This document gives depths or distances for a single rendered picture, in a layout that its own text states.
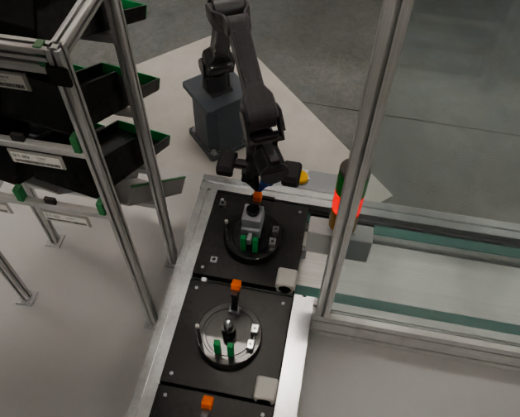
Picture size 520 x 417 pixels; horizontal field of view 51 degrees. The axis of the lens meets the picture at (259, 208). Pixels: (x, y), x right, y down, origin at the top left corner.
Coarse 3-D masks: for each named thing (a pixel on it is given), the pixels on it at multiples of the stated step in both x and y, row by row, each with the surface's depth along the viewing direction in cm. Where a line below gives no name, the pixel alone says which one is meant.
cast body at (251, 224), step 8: (248, 208) 120; (256, 208) 120; (248, 216) 120; (256, 216) 120; (264, 216) 126; (248, 224) 121; (256, 224) 121; (248, 232) 123; (256, 232) 122; (248, 240) 122
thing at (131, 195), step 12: (132, 180) 133; (144, 180) 137; (168, 180) 125; (180, 180) 133; (120, 192) 118; (132, 192) 109; (144, 192) 115; (168, 192) 128; (180, 192) 135; (132, 204) 111
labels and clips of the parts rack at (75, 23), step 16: (80, 0) 70; (96, 0) 71; (80, 16) 68; (64, 32) 67; (80, 32) 68; (48, 64) 67; (0, 80) 70; (16, 80) 69; (64, 80) 67; (16, 160) 84; (32, 160) 83; (48, 160) 82; (16, 192) 92; (0, 208) 97; (80, 224) 96
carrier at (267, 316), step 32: (192, 288) 123; (224, 288) 123; (192, 320) 118; (224, 320) 116; (256, 320) 116; (288, 320) 118; (192, 352) 114; (224, 352) 112; (256, 352) 113; (192, 384) 110; (224, 384) 110; (256, 384) 108
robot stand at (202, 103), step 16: (192, 80) 150; (192, 96) 147; (208, 96) 147; (224, 96) 147; (240, 96) 147; (208, 112) 143; (224, 112) 148; (192, 128) 165; (208, 128) 152; (224, 128) 153; (240, 128) 157; (208, 144) 157; (224, 144) 158; (240, 144) 161
